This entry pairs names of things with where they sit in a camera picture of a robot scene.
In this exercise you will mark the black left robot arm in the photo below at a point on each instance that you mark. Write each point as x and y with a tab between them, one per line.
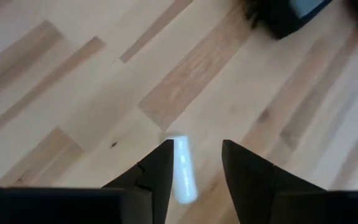
275	18

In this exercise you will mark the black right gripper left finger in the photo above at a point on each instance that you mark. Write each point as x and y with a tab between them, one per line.
154	174

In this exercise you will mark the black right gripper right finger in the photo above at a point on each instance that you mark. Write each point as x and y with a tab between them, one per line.
253	177

